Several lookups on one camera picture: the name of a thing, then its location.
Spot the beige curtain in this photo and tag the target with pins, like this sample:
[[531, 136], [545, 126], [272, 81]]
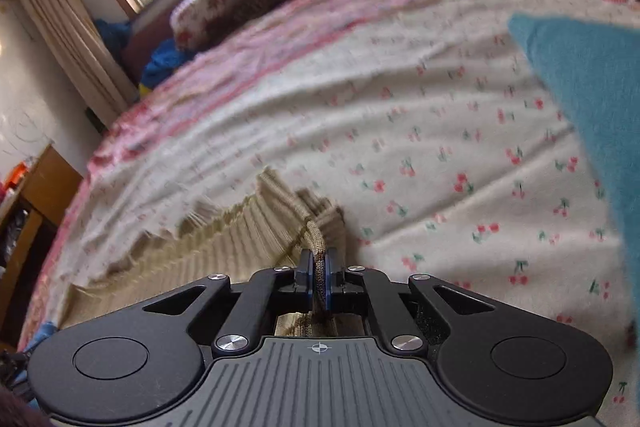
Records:
[[65, 32]]

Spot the orange toy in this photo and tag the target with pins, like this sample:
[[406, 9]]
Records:
[[15, 174]]

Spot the pink striped bed sheet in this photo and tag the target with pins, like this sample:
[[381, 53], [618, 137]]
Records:
[[325, 17]]

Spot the blue cloth heap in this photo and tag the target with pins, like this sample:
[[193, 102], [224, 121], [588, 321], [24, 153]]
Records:
[[160, 59]]

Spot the teal folded garment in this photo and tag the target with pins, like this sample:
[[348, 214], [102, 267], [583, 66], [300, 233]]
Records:
[[600, 107]]

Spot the blue folded sweater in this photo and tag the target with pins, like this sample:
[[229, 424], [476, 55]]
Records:
[[46, 331]]

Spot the beige striped knit sweater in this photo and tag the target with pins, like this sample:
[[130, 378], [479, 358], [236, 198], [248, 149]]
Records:
[[240, 232]]

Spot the floral folded quilt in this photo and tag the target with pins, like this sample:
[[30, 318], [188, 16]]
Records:
[[215, 2]]

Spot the cherry print bed sheet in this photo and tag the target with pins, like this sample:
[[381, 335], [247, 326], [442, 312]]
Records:
[[400, 107]]

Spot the wooden desk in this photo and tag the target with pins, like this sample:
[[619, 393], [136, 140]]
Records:
[[45, 192]]

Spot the blue plastic bag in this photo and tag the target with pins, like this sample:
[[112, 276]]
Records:
[[112, 34]]

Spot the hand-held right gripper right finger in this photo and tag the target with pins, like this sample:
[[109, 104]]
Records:
[[331, 279]]

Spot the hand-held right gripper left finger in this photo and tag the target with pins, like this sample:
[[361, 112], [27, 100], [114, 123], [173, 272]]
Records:
[[306, 277]]

